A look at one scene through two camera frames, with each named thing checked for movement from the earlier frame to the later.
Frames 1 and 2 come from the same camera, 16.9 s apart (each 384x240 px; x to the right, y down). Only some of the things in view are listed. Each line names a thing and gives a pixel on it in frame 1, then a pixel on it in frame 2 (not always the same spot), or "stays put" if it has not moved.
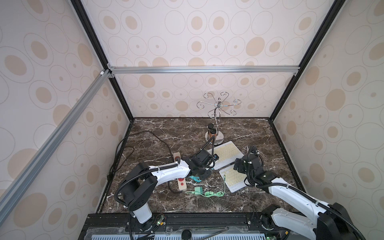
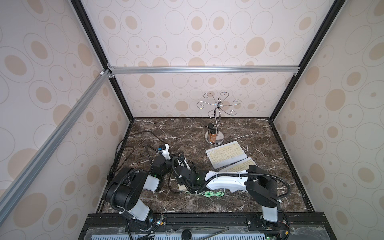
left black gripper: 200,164 → 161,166
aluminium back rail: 207,69 stays put
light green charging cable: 209,194 stays put
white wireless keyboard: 228,153 stays put
